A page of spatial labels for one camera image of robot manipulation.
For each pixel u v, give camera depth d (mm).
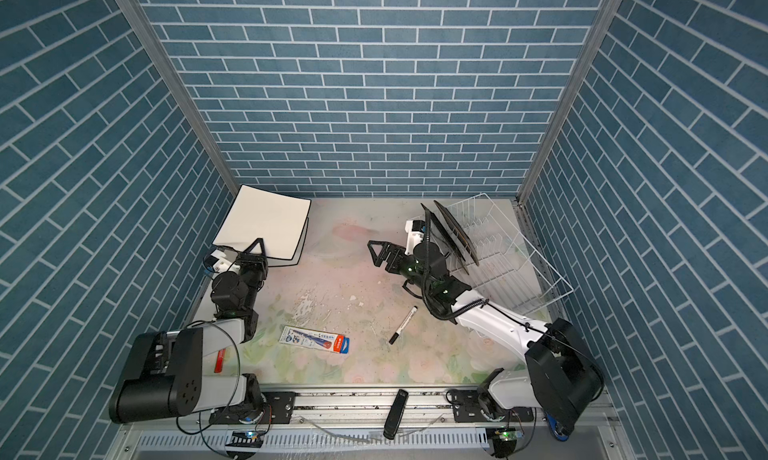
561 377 418
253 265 756
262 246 818
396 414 719
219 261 754
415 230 719
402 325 866
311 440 770
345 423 723
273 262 823
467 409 734
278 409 734
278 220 889
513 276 990
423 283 608
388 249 691
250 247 805
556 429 705
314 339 844
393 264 694
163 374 428
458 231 860
